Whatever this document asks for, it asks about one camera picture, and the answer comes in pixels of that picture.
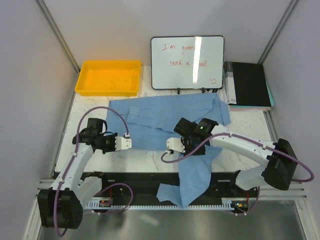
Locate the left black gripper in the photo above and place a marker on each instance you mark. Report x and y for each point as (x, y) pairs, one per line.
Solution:
(113, 137)

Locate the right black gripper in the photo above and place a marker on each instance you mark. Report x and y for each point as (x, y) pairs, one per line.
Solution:
(184, 141)

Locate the blue long sleeve shirt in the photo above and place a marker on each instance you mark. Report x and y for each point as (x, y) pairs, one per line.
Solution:
(153, 120)

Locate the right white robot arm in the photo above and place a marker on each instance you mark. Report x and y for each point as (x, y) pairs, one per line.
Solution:
(276, 165)

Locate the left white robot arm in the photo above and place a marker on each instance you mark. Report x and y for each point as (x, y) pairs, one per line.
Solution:
(63, 203)

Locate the yellow plastic tray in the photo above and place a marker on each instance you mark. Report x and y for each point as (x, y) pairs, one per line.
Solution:
(110, 78)

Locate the black binder folder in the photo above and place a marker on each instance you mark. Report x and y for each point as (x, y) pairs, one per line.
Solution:
(245, 86)

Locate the small whiteboard with red writing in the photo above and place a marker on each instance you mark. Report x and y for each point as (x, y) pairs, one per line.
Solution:
(187, 62)

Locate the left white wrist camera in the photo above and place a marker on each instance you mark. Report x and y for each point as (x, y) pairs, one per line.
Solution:
(123, 142)

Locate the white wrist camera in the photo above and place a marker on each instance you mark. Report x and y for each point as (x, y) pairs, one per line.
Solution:
(123, 142)
(175, 144)

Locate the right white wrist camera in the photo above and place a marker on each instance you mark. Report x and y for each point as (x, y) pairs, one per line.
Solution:
(175, 144)

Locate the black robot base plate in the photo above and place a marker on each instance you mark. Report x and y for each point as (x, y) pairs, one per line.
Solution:
(145, 187)

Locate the white slotted cable duct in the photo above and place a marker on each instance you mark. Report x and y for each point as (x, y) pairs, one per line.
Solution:
(104, 204)

